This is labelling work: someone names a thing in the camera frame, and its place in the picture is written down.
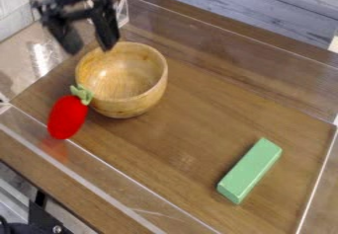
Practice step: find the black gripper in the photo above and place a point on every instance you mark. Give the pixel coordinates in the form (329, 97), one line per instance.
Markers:
(58, 22)

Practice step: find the red toy strawberry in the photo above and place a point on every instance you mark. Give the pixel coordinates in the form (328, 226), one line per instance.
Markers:
(69, 112)

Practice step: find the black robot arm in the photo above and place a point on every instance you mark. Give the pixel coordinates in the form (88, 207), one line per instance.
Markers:
(60, 13)

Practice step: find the wooden bowl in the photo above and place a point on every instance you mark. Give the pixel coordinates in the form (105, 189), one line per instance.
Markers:
(128, 78)

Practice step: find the clear acrylic tray walls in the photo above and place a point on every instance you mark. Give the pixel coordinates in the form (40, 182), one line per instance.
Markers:
(141, 175)

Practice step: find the green rectangular block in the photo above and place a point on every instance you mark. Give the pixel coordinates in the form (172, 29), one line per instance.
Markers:
(241, 179)

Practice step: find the black clamp under table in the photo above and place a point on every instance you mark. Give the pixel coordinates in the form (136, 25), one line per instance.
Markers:
(40, 222)

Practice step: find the clear acrylic corner bracket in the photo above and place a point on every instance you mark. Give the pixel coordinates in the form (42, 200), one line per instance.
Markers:
(121, 7)

